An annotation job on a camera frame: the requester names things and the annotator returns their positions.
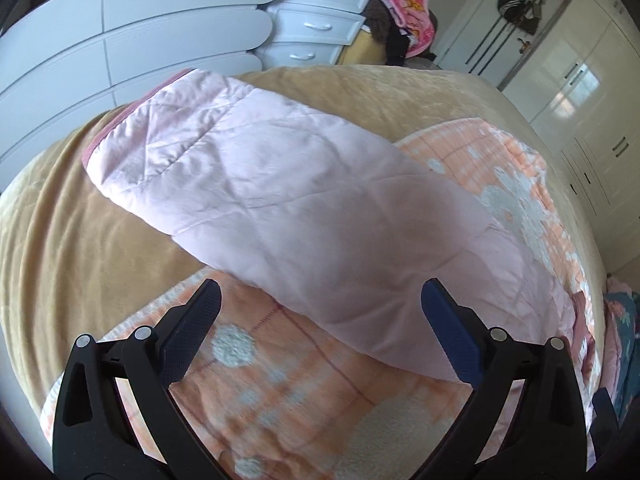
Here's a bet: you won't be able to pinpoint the brown cloth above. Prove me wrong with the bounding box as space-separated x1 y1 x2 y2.
361 0 401 46

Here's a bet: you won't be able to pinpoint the pink quilted garment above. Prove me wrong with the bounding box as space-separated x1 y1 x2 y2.
81 69 591 385

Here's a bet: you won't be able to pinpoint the hanging bags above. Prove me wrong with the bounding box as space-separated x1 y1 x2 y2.
495 0 548 36

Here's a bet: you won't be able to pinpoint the orange patterned blanket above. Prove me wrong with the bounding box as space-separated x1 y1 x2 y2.
42 116 608 480

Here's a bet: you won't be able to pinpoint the white drawer chest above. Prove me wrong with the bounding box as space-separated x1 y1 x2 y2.
257 0 396 68

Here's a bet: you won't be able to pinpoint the bed with beige cover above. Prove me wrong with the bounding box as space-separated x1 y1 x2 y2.
0 64 608 411

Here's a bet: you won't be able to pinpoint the teal floral duvet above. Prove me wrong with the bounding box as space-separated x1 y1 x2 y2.
602 277 640 426

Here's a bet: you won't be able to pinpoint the black cloth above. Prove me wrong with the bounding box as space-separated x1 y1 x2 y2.
385 25 412 66

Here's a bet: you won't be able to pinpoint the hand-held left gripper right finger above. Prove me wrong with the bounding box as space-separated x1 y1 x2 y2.
400 277 588 480

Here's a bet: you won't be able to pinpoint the pink printed cloth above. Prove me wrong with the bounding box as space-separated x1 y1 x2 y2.
375 0 438 58

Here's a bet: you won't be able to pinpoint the cream glossy wardrobe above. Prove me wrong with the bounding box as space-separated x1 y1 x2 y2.
502 0 640 271

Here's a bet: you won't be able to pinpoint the white door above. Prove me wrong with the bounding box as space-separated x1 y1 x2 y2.
434 0 583 92

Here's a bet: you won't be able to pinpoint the cardboard box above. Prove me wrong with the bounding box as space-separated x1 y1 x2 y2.
340 27 393 67

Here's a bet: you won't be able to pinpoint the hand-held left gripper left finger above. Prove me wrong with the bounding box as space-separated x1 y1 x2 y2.
52 278 236 480

